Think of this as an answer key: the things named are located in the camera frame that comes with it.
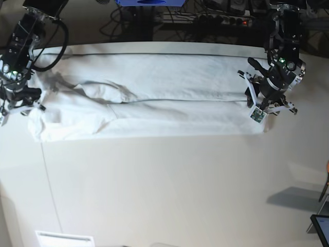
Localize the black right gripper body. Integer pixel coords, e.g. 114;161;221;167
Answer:
2;86;42;110

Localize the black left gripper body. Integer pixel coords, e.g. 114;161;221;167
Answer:
258;76;288;103

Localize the white T-shirt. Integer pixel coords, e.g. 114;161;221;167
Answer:
28;54;267;142

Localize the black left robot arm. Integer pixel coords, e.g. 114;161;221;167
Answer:
246;1;306;111

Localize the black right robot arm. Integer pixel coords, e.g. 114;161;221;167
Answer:
1;1;69;110

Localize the power strip with red light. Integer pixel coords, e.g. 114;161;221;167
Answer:
221;15;252;27

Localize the grey tablet stand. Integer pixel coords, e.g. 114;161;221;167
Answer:
307;194;329;234

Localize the blue box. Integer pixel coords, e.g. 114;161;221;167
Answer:
116;0;185;7

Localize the dark tablet screen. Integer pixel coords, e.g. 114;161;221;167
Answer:
310;215;328;247

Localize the white paper sheet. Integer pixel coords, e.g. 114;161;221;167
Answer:
35;231;96;247

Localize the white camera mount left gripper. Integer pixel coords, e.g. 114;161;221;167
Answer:
237;70;298;124

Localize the white camera mount gripper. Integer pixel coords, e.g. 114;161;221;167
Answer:
1;101;46;127
237;70;298;124

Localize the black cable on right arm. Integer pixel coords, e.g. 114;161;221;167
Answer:
32;17;69;73

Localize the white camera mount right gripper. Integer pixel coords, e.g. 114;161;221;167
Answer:
1;101;46;127

